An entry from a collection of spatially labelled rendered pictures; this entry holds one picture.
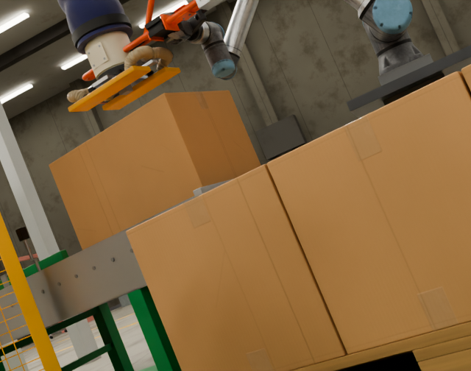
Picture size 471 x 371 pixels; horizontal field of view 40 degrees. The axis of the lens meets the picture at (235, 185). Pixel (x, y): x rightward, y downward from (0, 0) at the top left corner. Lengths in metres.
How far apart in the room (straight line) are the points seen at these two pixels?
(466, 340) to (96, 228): 1.50
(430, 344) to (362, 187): 0.30
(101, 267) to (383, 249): 1.20
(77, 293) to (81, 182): 0.39
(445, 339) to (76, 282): 1.40
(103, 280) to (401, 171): 1.28
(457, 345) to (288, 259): 0.35
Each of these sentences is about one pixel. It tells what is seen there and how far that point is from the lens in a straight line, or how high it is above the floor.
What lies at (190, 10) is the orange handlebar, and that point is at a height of 1.22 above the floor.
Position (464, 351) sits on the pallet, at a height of 0.10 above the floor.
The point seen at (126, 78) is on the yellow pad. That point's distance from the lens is 2.35.
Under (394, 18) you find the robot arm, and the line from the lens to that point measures 2.58.
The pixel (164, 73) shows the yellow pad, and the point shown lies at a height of 1.10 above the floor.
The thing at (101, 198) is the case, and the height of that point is 0.74.
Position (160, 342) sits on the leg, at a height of 0.22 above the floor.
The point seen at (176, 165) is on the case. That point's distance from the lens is 2.11.
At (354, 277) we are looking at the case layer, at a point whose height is 0.28.
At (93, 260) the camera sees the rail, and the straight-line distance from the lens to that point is 2.22.
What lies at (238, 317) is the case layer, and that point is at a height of 0.28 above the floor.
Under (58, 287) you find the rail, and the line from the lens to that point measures 2.37.
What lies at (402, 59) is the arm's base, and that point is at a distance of 2.72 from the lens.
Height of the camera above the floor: 0.43
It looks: 4 degrees up
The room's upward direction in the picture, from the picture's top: 23 degrees counter-clockwise
